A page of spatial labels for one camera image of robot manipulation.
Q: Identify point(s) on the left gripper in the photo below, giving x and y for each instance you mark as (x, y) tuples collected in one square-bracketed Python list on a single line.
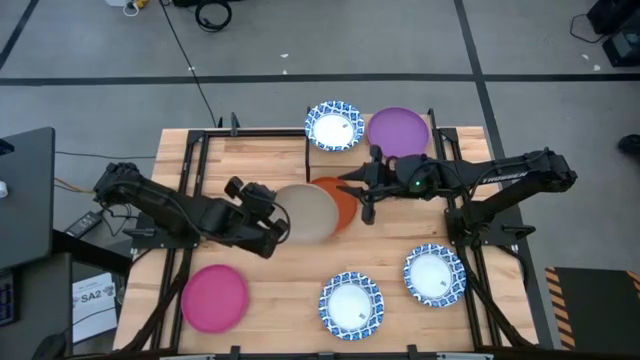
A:
[(255, 225)]

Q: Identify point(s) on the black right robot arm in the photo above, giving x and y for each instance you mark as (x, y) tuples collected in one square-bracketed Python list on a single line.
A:
[(505, 177)]

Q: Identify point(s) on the purple plastic plate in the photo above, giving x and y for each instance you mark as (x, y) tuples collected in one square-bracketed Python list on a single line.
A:
[(398, 131)]

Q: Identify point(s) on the black table frame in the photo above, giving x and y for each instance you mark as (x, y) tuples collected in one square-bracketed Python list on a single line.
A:
[(250, 133)]

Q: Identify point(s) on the pink plastic plate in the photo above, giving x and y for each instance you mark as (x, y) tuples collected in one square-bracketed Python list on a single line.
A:
[(215, 298)]

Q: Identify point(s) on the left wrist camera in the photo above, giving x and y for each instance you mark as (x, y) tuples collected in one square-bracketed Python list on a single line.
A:
[(261, 192)]

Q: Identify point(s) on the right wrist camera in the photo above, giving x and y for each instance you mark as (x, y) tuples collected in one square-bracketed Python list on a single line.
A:
[(417, 175)]

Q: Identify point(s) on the black power adapter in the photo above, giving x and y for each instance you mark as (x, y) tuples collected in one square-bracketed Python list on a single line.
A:
[(84, 224)]

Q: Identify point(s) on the orange bowl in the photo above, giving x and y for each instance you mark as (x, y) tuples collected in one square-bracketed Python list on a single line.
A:
[(345, 205)]

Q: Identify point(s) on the beige plastic plate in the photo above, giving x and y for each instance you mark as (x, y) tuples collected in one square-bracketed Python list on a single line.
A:
[(310, 212)]

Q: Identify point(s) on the blue patterned paper plate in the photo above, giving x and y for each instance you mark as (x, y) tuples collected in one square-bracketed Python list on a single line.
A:
[(434, 275), (351, 306)]

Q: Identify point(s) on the white printed paper sheet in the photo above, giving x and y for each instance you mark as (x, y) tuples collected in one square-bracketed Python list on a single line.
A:
[(94, 310)]

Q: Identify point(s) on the person's shoe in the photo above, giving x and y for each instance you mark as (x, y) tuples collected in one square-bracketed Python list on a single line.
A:
[(631, 145)]

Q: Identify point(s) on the dark device panel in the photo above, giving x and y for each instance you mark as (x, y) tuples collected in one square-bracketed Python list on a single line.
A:
[(7, 300)]

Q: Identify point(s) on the black equipment case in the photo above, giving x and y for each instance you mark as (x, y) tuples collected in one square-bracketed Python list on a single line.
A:
[(622, 45)]

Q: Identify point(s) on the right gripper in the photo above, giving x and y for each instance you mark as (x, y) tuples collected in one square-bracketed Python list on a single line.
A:
[(385, 177)]

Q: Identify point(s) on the small white object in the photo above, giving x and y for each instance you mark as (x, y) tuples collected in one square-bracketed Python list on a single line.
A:
[(2, 189)]

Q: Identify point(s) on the black round object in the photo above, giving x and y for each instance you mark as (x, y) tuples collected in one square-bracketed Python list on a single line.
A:
[(50, 347)]

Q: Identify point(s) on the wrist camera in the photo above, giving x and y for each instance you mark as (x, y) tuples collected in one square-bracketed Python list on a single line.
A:
[(417, 175), (261, 192)]

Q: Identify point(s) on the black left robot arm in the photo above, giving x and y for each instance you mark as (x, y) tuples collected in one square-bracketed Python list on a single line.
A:
[(165, 205)]

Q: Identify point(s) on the black hazard striped platform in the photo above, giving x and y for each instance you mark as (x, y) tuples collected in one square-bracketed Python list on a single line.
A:
[(595, 310)]

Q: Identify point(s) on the white patterned bowl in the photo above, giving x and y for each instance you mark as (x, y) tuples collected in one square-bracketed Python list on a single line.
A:
[(334, 127)]

